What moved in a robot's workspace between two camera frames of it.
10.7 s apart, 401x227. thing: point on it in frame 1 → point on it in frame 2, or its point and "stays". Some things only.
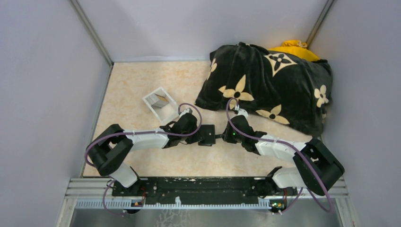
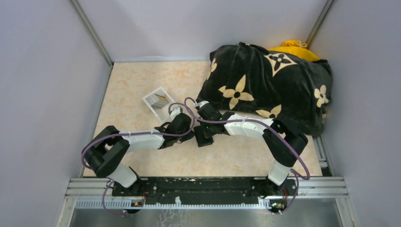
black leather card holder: x=207 y=135 stays
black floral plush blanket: x=282 y=84 stays
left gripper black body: x=193 y=139 stays
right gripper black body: x=231 y=136 → x=207 y=126
